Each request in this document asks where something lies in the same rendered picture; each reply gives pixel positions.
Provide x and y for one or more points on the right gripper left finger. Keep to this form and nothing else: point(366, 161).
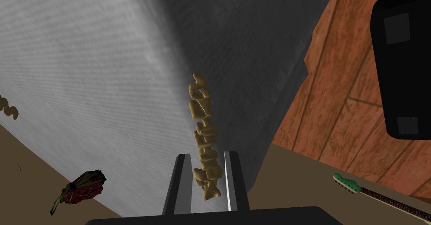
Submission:
point(180, 188)

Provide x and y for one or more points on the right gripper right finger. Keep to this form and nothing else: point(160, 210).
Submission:
point(233, 184)

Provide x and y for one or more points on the dark red dried flower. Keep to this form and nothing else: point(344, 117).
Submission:
point(82, 188)

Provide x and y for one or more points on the green-headed electric guitar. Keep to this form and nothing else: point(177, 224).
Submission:
point(373, 194)

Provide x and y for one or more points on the tan curled object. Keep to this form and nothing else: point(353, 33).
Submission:
point(8, 108)

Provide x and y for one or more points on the black box speaker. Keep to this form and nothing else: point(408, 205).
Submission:
point(402, 60)

